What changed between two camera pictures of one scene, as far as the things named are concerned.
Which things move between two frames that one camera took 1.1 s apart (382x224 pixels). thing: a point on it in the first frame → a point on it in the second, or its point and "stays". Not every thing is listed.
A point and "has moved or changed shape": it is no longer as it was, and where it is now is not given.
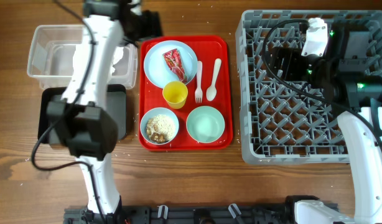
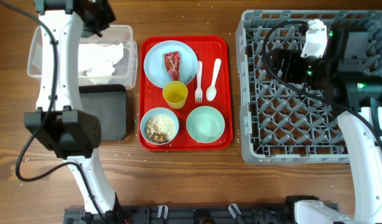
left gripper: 147,25 → 111,18
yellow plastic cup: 175,93 stays
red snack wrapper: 173,60 has moved or changed shape
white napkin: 81,56 stays
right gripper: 281,56 stays
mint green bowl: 205,124 stays
